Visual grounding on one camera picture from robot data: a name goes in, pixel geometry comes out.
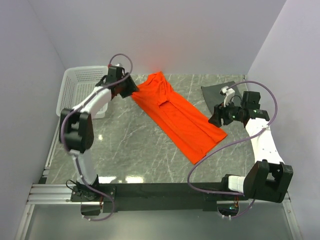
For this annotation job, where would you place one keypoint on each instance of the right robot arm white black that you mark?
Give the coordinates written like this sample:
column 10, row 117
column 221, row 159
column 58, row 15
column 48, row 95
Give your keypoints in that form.
column 269, row 178

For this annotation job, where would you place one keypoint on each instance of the white perforated plastic basket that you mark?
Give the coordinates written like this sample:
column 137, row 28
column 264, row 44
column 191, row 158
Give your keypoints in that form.
column 80, row 82

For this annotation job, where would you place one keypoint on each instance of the aluminium rail frame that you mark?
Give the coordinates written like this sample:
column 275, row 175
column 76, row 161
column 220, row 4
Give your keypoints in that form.
column 130, row 148

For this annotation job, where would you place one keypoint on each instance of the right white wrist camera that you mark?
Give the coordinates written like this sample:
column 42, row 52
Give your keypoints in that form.
column 228, row 94

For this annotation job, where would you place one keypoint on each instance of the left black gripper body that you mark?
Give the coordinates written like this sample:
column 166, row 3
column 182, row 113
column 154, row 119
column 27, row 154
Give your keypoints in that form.
column 128, row 87

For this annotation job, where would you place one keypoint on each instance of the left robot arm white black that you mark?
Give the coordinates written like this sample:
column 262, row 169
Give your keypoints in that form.
column 76, row 132

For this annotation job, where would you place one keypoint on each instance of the black base crossbar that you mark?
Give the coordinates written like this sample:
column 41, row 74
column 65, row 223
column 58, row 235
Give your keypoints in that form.
column 162, row 196

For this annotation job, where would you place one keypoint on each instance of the orange t shirt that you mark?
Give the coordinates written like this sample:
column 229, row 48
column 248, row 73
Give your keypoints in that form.
column 184, row 124

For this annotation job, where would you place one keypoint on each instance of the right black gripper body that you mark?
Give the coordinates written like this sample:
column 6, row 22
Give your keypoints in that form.
column 229, row 114

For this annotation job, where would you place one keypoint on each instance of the folded dark grey t shirt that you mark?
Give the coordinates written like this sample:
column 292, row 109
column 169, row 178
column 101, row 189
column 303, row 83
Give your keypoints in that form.
column 212, row 96

